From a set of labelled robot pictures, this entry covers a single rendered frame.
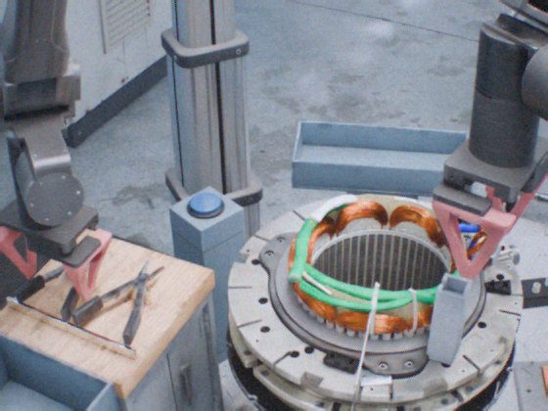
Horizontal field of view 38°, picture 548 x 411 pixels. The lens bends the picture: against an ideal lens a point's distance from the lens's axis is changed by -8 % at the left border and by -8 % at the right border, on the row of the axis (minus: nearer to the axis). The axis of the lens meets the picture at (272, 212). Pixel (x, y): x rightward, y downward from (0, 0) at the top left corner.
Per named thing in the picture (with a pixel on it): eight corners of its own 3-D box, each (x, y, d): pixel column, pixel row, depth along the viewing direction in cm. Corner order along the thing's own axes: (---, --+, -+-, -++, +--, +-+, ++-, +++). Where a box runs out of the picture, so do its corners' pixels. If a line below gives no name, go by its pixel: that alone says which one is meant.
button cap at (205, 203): (227, 206, 111) (226, 200, 110) (203, 219, 109) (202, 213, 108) (207, 193, 113) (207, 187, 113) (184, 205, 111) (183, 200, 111)
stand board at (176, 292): (125, 400, 84) (121, 385, 82) (-9, 340, 90) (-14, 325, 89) (215, 285, 98) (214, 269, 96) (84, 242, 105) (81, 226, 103)
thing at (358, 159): (449, 280, 137) (468, 131, 119) (450, 325, 128) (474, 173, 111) (299, 272, 139) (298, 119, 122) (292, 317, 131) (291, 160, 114)
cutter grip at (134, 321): (131, 346, 85) (128, 335, 84) (123, 344, 85) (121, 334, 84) (141, 320, 88) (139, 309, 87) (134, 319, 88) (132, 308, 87)
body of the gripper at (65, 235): (68, 259, 82) (57, 198, 78) (-5, 232, 86) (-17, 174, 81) (102, 224, 87) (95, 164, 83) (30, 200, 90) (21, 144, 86)
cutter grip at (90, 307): (77, 326, 87) (74, 315, 86) (72, 323, 87) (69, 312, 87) (104, 307, 89) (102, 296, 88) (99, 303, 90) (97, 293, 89)
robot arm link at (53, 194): (73, 51, 79) (-11, 65, 75) (102, 99, 70) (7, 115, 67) (75, 156, 85) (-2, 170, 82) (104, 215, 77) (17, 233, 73)
